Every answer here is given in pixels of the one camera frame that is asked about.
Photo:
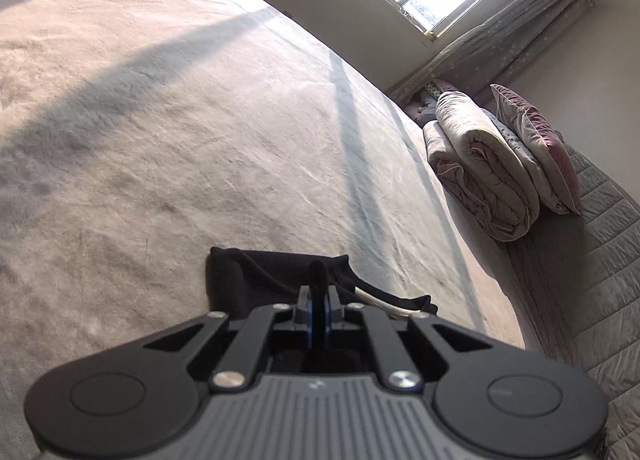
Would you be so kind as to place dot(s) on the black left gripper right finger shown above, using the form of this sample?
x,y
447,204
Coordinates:
x,y
404,353

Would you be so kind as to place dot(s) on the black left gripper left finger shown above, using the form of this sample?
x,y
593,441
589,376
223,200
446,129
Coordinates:
x,y
226,354

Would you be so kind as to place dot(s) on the beige and black sweatshirt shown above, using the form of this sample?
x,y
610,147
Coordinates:
x,y
239,281

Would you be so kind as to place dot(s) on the grey quilted headboard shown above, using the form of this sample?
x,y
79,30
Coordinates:
x,y
578,276

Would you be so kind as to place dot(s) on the folded pink grey quilt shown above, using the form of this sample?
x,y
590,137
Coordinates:
x,y
476,164

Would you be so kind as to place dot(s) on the pink grey pillow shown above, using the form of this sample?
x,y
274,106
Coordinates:
x,y
526,121

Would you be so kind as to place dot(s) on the grey plush bed blanket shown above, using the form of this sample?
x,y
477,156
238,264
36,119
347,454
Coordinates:
x,y
138,134

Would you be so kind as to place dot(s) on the grey dotted curtain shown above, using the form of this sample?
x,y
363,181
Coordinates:
x,y
496,50

